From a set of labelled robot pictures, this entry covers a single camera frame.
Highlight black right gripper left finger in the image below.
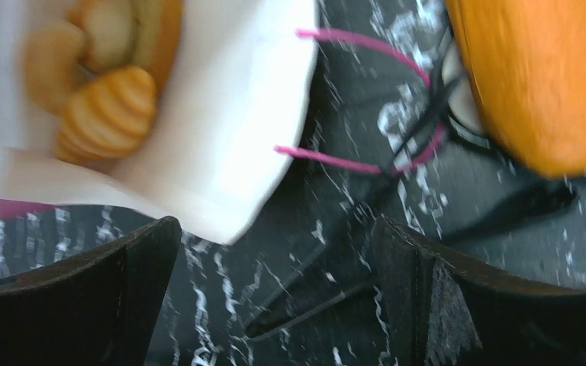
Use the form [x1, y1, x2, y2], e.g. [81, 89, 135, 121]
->
[0, 217, 182, 365]

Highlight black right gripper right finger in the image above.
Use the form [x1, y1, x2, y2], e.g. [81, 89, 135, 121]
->
[371, 217, 586, 365]

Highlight black metal tongs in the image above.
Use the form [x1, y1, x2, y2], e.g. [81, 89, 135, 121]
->
[245, 28, 578, 340]

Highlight orange baguette bread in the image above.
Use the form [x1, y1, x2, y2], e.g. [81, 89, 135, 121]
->
[446, 1, 586, 178]

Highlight pink and cream paper bag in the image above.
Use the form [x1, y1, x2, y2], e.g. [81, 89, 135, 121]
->
[0, 1, 322, 244]

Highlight small croissant bread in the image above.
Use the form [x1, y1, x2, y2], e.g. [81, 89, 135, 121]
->
[55, 66, 157, 164]

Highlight white strawberry tray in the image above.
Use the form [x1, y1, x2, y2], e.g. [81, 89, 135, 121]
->
[439, 41, 586, 178]

